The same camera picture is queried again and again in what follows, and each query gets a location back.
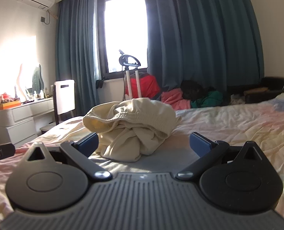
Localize pink garment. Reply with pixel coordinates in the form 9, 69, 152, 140
161, 88, 191, 111

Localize green garment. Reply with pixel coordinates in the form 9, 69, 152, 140
190, 90, 223, 108

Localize white dresser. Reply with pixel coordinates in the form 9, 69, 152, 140
0, 98, 55, 147

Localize dark bedside furniture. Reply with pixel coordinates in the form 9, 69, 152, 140
228, 76, 284, 104

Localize garment steamer stand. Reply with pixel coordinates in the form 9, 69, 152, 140
118, 49, 143, 100

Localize teal right curtain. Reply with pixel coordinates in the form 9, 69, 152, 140
145, 0, 264, 91

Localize window with dark frame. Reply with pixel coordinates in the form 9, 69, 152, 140
96, 0, 148, 80

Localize red garment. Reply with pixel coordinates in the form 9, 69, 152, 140
130, 73, 161, 99

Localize wavy vanity mirror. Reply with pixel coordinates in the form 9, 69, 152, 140
16, 63, 44, 100

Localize teal left curtain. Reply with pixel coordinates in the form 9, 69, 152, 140
55, 0, 98, 116

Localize orange box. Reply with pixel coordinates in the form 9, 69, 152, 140
0, 101, 21, 110

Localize cream trousers with black stripe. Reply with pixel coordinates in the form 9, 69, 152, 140
83, 98, 181, 163

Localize white chair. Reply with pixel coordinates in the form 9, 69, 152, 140
40, 80, 76, 134

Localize teal curtain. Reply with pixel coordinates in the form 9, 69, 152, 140
145, 0, 264, 91
55, 0, 98, 116

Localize black garment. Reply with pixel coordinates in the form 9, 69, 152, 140
180, 80, 216, 101

